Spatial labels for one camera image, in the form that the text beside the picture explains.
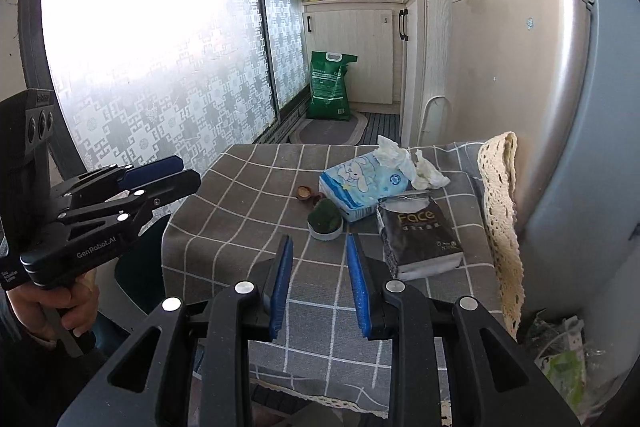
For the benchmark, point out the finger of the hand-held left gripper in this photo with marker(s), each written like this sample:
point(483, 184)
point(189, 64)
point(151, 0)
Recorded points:
point(150, 169)
point(170, 187)

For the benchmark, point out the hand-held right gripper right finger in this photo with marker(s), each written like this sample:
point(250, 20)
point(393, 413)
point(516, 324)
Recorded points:
point(357, 287)

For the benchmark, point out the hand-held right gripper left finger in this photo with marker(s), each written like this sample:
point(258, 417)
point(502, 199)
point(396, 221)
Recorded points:
point(282, 287)

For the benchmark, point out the black tissue pack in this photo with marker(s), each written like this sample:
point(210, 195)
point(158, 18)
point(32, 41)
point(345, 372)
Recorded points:
point(420, 237)

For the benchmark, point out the blue cartoon tissue packet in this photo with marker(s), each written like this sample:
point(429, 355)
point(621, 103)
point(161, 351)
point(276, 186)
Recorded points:
point(357, 184)

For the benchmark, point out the white tissue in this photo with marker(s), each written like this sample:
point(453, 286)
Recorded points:
point(392, 152)
point(427, 172)

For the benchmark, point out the person's left hand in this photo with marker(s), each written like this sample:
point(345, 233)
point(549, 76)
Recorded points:
point(47, 302)

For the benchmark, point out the dark green chair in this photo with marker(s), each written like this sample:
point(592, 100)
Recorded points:
point(142, 257)

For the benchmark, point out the grey checked tablecloth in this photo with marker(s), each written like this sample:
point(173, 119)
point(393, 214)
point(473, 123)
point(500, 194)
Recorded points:
point(250, 187)

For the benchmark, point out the walnut shell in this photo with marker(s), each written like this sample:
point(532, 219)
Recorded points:
point(303, 193)

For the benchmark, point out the patterned glass sliding door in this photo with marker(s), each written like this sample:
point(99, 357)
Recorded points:
point(160, 32)

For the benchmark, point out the grey oval floor mat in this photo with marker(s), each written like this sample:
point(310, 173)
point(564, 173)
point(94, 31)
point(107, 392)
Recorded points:
point(325, 129)

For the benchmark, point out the dark striped floor mat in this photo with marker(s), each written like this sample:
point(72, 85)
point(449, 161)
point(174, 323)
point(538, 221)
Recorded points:
point(382, 127)

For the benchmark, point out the cream lace cloth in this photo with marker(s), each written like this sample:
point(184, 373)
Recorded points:
point(500, 207)

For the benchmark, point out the white folding chair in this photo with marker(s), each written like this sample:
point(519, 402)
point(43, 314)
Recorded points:
point(432, 122)

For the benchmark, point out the clear plastic bag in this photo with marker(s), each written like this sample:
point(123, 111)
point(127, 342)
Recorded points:
point(560, 357)

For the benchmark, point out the white kitchen cabinet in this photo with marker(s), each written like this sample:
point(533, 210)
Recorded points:
point(350, 47)

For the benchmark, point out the silver refrigerator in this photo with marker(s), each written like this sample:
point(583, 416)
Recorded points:
point(525, 82)

